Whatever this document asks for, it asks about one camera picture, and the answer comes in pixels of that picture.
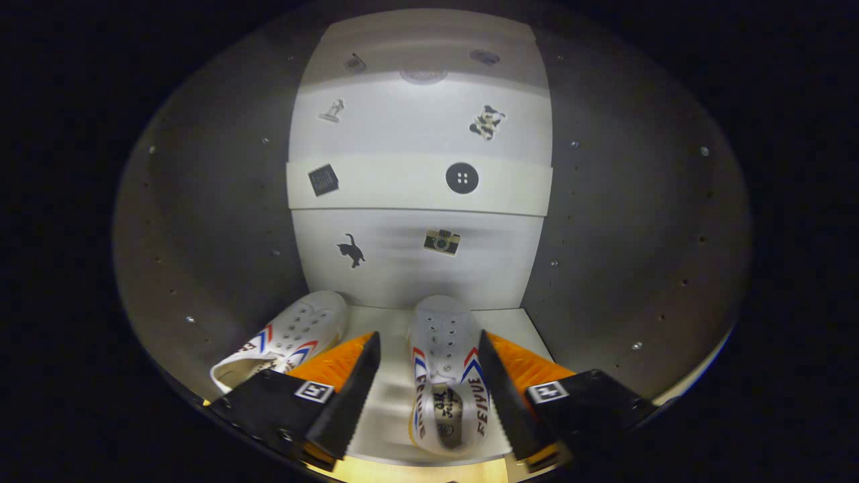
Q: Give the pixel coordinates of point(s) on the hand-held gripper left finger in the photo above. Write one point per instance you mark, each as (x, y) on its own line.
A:
(349, 402)

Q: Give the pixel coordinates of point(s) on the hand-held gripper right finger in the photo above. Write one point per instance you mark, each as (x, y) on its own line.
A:
(510, 409)

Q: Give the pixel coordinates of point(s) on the white canvas shoe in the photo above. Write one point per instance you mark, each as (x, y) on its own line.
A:
(446, 335)
(302, 329)

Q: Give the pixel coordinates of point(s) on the grey shoe cabinet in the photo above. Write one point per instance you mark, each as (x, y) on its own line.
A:
(416, 261)

